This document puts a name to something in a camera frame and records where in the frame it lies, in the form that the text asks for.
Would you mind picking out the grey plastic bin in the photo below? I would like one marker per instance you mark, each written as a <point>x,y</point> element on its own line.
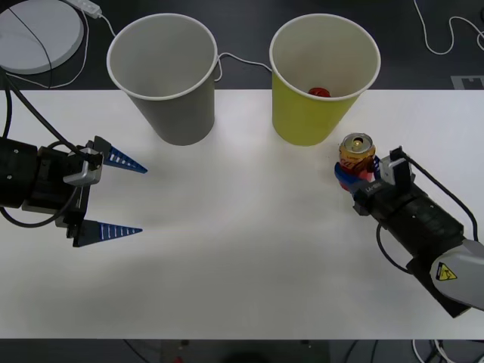
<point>181,113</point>

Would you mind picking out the yellow-green plastic bin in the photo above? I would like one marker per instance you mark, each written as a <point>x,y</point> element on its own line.
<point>306,119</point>

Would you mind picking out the gold and red drink can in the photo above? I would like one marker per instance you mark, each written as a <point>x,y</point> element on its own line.
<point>355,153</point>

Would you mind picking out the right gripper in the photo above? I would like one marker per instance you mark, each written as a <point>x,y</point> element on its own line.
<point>382,202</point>

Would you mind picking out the white round disc base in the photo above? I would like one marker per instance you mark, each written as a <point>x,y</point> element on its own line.
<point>26,41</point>

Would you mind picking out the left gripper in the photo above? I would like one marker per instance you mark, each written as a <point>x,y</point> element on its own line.
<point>47,191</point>

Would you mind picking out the white power strip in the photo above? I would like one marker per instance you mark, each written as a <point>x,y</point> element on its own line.
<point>87,7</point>

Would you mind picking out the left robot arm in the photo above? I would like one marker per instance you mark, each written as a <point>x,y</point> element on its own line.
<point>15,174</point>

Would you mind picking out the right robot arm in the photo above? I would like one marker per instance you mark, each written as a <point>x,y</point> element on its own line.
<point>435,230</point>

